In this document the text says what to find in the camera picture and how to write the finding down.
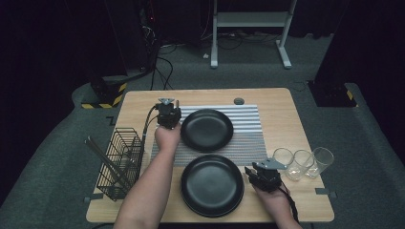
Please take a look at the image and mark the black wire cutlery basket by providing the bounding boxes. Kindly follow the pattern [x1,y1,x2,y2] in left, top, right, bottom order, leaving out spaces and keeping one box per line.
[96,127,145,202]

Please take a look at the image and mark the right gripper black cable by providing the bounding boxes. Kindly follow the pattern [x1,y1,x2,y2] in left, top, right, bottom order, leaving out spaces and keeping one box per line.
[279,186,300,224]

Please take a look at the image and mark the black stand base striped edge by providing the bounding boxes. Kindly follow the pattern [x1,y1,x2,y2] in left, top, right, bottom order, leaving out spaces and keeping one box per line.
[307,79,359,109]
[80,73,129,110]

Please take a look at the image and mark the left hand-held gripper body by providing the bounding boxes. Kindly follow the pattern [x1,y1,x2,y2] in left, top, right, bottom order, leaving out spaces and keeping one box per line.
[155,97,182,130]

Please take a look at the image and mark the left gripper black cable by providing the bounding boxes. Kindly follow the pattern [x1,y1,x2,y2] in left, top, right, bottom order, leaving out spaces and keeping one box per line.
[140,105,160,151]

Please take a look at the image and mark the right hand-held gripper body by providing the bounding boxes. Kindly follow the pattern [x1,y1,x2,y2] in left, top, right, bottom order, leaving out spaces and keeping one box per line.
[248,157,288,193]

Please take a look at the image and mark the dark equipment rack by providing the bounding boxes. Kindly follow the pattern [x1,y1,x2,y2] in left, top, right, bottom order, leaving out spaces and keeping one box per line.
[135,0,161,74]

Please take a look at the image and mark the grey tape strip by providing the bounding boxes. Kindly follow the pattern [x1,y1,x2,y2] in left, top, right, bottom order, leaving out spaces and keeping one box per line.
[314,187,338,199]
[83,193,105,204]

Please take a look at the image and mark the clear drinking glass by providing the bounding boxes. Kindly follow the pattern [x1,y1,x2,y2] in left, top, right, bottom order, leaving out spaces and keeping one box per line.
[272,147,294,170]
[305,146,335,179]
[285,149,315,182]

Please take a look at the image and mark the black round plate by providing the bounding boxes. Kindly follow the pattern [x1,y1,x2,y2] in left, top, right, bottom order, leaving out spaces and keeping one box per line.
[182,197,245,219]
[180,155,245,215]
[180,108,235,154]

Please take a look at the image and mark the grey striped placemat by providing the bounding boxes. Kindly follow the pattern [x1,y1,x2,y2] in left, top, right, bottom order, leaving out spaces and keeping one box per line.
[150,104,269,167]

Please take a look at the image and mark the person's right hand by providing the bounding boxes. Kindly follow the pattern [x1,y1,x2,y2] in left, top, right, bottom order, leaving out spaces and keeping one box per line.
[254,185,289,218]

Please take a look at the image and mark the black floor cables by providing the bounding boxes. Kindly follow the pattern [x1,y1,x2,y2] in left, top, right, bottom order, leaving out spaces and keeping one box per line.
[148,42,176,92]

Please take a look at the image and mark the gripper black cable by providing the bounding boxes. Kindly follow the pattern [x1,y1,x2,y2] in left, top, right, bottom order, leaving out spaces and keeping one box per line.
[140,105,160,151]
[279,186,300,224]

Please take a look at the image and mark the grey chopstick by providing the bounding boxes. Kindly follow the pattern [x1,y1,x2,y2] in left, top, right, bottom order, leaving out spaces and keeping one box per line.
[84,138,127,189]
[87,136,130,185]

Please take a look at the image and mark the person's left hand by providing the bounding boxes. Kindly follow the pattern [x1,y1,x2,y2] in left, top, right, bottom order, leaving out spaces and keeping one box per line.
[154,125,181,152]

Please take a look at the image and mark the white metal desk frame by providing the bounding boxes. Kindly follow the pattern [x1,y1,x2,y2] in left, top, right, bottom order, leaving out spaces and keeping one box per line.
[210,0,298,70]

